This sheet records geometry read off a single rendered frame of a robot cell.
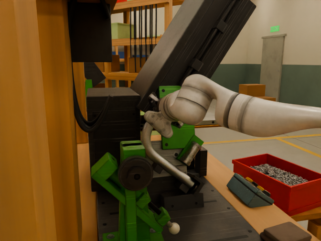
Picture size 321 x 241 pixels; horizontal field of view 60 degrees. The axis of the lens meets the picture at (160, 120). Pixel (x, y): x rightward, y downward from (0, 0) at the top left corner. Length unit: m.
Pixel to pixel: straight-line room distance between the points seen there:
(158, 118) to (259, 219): 0.43
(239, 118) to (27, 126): 0.36
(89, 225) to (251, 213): 0.49
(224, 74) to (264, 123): 10.46
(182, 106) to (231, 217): 0.45
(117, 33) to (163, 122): 3.40
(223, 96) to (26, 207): 0.38
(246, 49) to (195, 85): 10.82
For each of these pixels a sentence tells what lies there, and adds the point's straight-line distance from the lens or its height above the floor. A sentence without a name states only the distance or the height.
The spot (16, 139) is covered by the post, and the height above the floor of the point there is 1.29.
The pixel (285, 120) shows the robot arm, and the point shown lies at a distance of 0.49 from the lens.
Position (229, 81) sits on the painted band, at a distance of 11.07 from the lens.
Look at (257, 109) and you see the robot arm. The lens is 0.50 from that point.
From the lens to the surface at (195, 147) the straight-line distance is 0.90.
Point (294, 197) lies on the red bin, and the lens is 1.14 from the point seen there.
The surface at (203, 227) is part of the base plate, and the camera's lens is 0.84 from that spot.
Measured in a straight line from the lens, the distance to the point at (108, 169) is 0.61.
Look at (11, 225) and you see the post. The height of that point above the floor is 1.22.
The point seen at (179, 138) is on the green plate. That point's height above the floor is 1.10.
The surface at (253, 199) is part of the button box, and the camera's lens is 0.96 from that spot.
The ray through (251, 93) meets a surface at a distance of 7.60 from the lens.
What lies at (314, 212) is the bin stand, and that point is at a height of 0.80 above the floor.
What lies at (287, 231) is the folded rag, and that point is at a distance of 0.83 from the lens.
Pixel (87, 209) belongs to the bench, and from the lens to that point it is 0.98.
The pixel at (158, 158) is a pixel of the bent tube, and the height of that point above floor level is 1.06.
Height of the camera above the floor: 1.35
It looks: 12 degrees down
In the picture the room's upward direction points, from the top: straight up
